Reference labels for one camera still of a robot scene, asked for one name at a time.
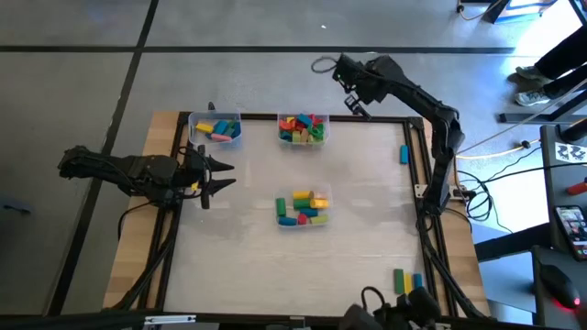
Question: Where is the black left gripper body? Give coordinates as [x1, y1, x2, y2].
[172, 153, 210, 198]

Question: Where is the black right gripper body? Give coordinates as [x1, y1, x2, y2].
[333, 53, 391, 105]

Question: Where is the clear plastic bin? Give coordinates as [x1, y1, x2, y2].
[187, 109, 243, 152]
[276, 112, 330, 149]
[273, 184, 334, 230]

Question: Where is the grey floor stand bar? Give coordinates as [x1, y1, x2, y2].
[498, 86, 587, 126]

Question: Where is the person's shoe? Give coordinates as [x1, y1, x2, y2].
[515, 65, 551, 83]
[514, 89, 551, 107]

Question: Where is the blue box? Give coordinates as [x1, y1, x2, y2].
[485, 0, 559, 25]

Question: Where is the black desk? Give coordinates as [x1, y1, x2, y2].
[531, 123, 587, 330]

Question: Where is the black device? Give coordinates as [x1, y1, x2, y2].
[338, 286, 444, 330]

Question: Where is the person's leg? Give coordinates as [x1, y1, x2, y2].
[545, 63, 587, 100]
[534, 27, 587, 79]

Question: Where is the printed black-white marker sheet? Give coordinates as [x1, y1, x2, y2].
[554, 141, 587, 162]

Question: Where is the smartphone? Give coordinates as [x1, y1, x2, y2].
[553, 204, 587, 262]

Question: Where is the black computer mouse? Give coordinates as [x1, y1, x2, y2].
[538, 263, 582, 311]

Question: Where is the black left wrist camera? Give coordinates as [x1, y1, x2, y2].
[184, 145, 206, 167]

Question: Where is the black left wrist camera cable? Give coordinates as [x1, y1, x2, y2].
[177, 145, 213, 203]

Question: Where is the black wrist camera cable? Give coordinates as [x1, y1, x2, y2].
[177, 145, 213, 203]
[310, 55, 341, 74]

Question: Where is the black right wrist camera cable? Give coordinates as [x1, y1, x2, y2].
[310, 55, 341, 74]

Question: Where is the black aluminium table frame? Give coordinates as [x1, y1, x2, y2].
[137, 109, 494, 322]

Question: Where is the beige floor cable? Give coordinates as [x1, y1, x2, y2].
[456, 139, 540, 160]

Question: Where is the silver metal bracket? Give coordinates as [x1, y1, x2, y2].
[144, 313, 197, 326]

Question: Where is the black cable bundle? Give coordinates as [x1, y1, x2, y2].
[458, 169, 515, 235]

